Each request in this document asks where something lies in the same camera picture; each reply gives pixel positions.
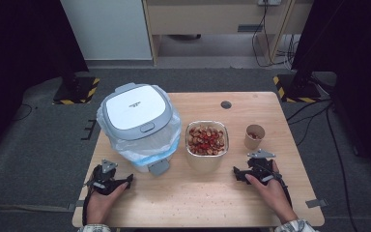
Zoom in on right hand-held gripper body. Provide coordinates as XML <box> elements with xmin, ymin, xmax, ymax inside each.
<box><xmin>246</xmin><ymin>148</ymin><xmax>283</xmax><ymax>187</ymax></box>

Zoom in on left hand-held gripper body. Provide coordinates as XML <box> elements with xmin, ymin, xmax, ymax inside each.
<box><xmin>84</xmin><ymin>159</ymin><xmax>126</xmax><ymax>196</ymax></box>

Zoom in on brown paper cup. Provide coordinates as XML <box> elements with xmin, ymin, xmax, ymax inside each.
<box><xmin>243</xmin><ymin>124</ymin><xmax>267</xmax><ymax>151</ymax></box>

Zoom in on clear square food container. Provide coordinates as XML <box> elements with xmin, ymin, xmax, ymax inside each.
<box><xmin>185</xmin><ymin>120</ymin><xmax>230</xmax><ymax>173</ymax></box>

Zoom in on dried red fruit slices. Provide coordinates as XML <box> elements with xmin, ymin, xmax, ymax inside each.
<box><xmin>187</xmin><ymin>125</ymin><xmax>227</xmax><ymax>156</ymax></box>

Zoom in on white grey pedal trash can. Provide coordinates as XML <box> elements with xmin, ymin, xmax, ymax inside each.
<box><xmin>100</xmin><ymin>82</ymin><xmax>182</xmax><ymax>177</ymax></box>

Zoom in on person's left hand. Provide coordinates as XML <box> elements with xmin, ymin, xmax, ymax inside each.
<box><xmin>86</xmin><ymin>182</ymin><xmax>130</xmax><ymax>226</ymax></box>

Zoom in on person's right hand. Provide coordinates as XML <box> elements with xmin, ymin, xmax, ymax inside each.
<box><xmin>244</xmin><ymin>159</ymin><xmax>300</xmax><ymax>224</ymax></box>

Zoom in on grey tape strip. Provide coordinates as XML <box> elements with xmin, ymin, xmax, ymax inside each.
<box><xmin>304</xmin><ymin>198</ymin><xmax>329</xmax><ymax>209</ymax></box>
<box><xmin>66</xmin><ymin>199</ymin><xmax>86</xmax><ymax>213</ymax></box>

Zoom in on black stand with striped base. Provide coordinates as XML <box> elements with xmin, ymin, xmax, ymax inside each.
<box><xmin>272</xmin><ymin>64</ymin><xmax>323</xmax><ymax>104</ymax></box>
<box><xmin>52</xmin><ymin>56</ymin><xmax>101</xmax><ymax>106</ymax></box>

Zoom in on black curtain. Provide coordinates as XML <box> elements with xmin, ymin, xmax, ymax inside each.
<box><xmin>0</xmin><ymin>0</ymin><xmax>90</xmax><ymax>168</ymax></box>
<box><xmin>290</xmin><ymin>0</ymin><xmax>371</xmax><ymax>177</ymax></box>

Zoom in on white cabinet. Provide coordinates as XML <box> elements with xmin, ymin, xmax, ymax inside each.
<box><xmin>60</xmin><ymin>0</ymin><xmax>154</xmax><ymax>62</ymax></box>

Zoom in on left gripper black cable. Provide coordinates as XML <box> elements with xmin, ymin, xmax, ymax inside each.
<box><xmin>81</xmin><ymin>187</ymin><xmax>94</xmax><ymax>226</ymax></box>

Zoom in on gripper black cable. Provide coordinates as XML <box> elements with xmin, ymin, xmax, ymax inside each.
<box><xmin>81</xmin><ymin>187</ymin><xmax>94</xmax><ymax>226</ymax></box>
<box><xmin>278</xmin><ymin>178</ymin><xmax>294</xmax><ymax>208</ymax></box>

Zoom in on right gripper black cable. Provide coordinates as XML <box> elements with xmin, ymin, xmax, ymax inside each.
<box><xmin>278</xmin><ymin>178</ymin><xmax>294</xmax><ymax>208</ymax></box>

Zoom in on thin black floor cable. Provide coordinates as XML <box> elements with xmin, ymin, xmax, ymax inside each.
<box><xmin>12</xmin><ymin>102</ymin><xmax>39</xmax><ymax>123</ymax></box>

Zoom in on black hanging cables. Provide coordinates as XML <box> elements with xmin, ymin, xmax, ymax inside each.
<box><xmin>251</xmin><ymin>0</ymin><xmax>293</xmax><ymax>69</ymax></box>

